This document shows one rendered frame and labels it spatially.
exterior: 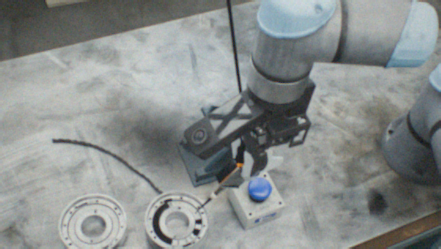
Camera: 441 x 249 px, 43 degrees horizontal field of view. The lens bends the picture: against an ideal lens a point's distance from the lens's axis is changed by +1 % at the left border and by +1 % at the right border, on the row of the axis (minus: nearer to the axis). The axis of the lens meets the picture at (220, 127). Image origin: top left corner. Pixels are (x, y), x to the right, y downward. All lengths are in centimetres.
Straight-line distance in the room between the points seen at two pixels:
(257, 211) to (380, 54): 39
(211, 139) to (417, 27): 28
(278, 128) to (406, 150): 37
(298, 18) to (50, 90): 65
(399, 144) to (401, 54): 45
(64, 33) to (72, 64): 120
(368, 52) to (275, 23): 11
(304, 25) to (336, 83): 60
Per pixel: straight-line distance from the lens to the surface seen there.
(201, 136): 72
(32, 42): 234
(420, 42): 64
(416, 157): 105
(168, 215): 93
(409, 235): 133
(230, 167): 84
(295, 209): 99
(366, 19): 62
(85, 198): 94
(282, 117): 75
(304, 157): 105
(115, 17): 240
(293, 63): 62
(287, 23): 58
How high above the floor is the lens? 166
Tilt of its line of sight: 54 degrees down
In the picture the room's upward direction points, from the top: 9 degrees clockwise
